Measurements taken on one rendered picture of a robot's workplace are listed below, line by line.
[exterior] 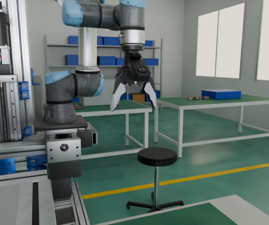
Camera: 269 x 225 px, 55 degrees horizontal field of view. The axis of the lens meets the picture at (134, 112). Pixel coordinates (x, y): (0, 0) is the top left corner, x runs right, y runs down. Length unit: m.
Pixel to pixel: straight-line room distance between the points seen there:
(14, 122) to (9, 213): 0.97
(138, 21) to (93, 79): 0.51
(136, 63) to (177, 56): 7.51
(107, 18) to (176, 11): 7.51
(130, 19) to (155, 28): 7.18
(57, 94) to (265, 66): 5.03
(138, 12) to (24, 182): 0.56
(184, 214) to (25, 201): 0.74
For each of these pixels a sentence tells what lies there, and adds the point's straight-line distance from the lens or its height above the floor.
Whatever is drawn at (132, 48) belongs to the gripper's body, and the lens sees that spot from 0.79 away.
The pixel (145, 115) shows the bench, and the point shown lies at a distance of 3.37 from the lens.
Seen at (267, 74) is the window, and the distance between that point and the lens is 5.80.
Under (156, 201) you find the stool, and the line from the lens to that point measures 2.40.
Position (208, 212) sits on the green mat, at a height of 0.75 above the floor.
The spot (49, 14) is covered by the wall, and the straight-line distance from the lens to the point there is 7.28.
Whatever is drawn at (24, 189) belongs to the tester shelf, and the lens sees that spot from 0.43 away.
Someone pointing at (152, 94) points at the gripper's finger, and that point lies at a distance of 0.82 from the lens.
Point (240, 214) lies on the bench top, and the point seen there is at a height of 0.75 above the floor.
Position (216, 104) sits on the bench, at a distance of 3.86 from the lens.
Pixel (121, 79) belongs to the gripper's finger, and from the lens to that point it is 0.78.
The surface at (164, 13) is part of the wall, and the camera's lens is 8.16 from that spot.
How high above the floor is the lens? 1.29
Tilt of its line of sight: 10 degrees down
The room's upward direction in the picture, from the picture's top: straight up
